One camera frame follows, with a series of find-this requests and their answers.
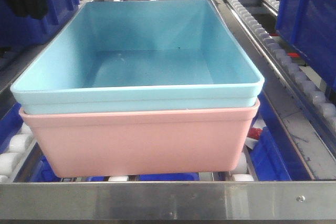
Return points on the blue bin far right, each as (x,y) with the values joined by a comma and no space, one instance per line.
(309,26)

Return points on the stainless steel shelf rack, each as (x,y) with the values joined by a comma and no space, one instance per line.
(294,122)

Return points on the white roller track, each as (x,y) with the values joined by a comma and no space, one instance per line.
(17,147)
(308,87)

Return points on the white roller track right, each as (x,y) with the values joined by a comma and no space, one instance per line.
(308,87)

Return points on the pink plastic box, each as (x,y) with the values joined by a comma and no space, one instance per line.
(142,142)

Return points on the blue bin lower shelf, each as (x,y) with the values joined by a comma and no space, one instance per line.
(274,157)

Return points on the white roller track left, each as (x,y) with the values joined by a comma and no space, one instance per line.
(17,147)

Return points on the light blue plastic box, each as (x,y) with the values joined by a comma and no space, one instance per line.
(140,56)

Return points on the blue storage bin left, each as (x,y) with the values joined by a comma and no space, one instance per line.
(33,22)

